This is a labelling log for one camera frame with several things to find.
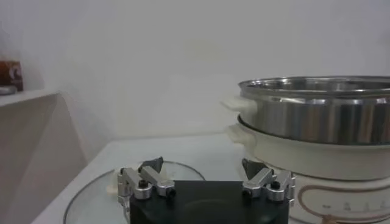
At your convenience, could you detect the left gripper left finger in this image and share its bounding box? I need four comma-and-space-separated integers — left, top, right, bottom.
117, 156, 177, 214

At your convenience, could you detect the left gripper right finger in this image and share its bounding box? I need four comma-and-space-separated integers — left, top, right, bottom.
241, 158, 296, 208

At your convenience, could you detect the glass lid white handle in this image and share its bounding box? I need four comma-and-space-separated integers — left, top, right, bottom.
63, 160, 205, 224

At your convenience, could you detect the stainless steel steamer basket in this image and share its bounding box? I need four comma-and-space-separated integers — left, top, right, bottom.
221, 75, 390, 145

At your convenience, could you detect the white side table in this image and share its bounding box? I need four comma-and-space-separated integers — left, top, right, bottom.
0, 89, 90, 224

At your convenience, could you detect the brown coffee cup white logo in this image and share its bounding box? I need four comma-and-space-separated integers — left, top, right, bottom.
0, 60, 24, 92

